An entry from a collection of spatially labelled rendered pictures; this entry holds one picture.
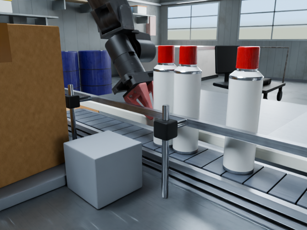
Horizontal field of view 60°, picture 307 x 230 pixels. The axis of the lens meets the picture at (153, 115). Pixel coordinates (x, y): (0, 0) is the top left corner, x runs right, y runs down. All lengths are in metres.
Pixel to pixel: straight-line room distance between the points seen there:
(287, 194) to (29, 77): 0.45
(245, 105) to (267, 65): 8.33
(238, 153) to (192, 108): 0.12
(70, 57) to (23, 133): 4.25
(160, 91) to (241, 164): 0.20
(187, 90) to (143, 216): 0.23
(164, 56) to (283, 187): 0.30
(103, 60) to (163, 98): 4.49
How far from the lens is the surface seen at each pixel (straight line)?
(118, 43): 0.62
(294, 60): 8.59
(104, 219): 0.45
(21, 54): 0.51
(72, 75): 4.78
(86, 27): 8.10
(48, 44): 0.54
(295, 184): 0.48
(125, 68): 0.59
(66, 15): 7.76
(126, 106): 0.58
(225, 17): 9.24
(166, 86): 0.52
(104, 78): 5.04
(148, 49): 0.67
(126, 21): 0.63
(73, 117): 0.67
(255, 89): 0.43
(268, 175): 0.49
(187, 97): 0.50
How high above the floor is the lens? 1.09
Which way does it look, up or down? 15 degrees down
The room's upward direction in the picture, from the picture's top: straight up
